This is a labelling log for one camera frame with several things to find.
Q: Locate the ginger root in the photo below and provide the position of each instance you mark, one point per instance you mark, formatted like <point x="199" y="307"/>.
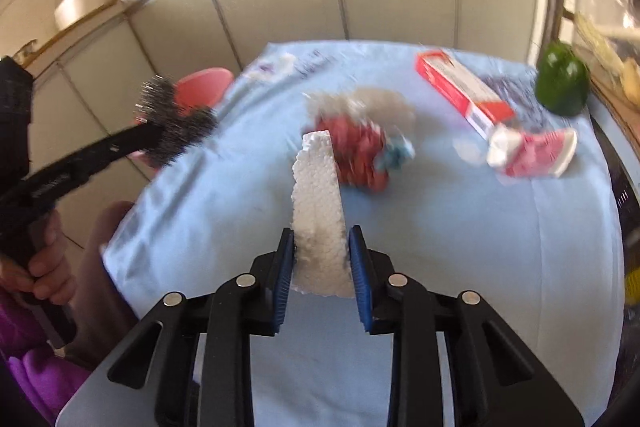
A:
<point x="631" y="82"/>

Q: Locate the white foam piece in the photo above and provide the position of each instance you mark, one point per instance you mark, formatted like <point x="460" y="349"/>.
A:
<point x="317" y="207"/>

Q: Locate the steel wool scrubber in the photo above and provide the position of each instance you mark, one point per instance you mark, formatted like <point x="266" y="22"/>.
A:
<point x="185" y="127"/>

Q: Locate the white rice cooker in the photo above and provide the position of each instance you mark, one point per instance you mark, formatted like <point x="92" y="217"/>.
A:
<point x="82" y="4"/>

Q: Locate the clear plastic bag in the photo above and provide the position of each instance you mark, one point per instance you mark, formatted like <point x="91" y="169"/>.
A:
<point x="390" y="107"/>

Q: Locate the person's left hand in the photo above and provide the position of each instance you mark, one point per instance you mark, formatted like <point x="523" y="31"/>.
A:
<point x="52" y="277"/>

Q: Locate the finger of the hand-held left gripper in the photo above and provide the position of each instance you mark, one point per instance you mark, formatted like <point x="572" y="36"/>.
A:
<point x="100" y="152"/>

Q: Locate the green bell pepper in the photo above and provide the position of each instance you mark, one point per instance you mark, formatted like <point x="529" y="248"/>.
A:
<point x="562" y="79"/>

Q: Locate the long red carton box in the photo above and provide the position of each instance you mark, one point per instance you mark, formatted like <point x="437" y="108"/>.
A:
<point x="460" y="87"/>

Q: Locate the pink plastic bucket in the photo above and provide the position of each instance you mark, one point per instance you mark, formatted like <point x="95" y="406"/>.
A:
<point x="205" y="87"/>

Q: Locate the orange snack wrapper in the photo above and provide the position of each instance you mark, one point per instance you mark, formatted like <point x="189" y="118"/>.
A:
<point x="540" y="149"/>

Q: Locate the light blue floral tablecloth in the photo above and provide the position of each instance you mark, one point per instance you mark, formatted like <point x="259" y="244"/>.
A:
<point x="475" y="257"/>

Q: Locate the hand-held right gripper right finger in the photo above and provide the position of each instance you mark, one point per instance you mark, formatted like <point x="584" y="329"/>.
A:
<point x="361" y="282"/>

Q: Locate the purple jacket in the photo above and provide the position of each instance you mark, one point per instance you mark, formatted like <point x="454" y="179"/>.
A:
<point x="30" y="372"/>

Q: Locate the clear plastic container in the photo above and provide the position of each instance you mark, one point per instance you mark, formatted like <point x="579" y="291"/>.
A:
<point x="600" y="2"/>

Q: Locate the red snack packet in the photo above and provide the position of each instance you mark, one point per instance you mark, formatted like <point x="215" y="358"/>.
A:
<point x="357" y="152"/>

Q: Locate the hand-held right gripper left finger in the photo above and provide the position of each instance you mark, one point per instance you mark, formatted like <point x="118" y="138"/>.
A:
<point x="282" y="282"/>

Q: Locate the person's brown trouser leg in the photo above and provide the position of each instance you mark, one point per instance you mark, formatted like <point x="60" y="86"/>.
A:
<point x="100" y="267"/>

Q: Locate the white wrapper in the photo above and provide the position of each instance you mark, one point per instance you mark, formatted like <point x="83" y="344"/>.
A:
<point x="502" y="142"/>

